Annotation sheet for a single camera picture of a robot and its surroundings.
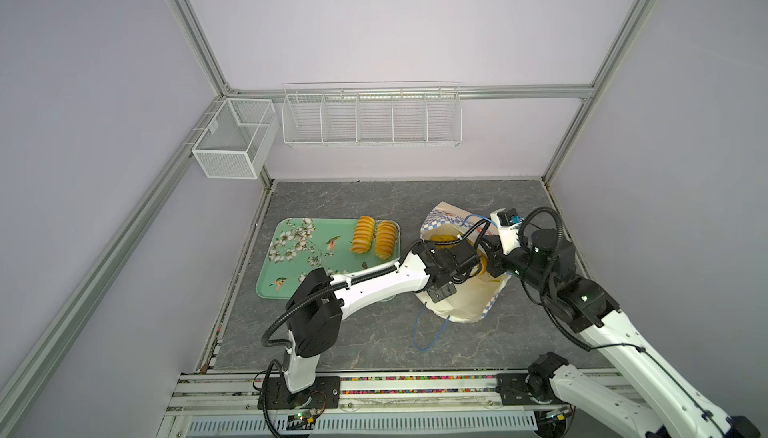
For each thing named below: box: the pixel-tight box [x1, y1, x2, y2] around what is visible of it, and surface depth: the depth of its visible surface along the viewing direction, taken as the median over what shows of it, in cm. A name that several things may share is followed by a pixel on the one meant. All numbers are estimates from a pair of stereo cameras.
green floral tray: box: [256, 217, 401, 300], surface depth 104 cm
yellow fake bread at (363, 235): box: [352, 215, 375, 255], surface depth 102 cm
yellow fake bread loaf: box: [375, 220, 397, 260], surface depth 103 cm
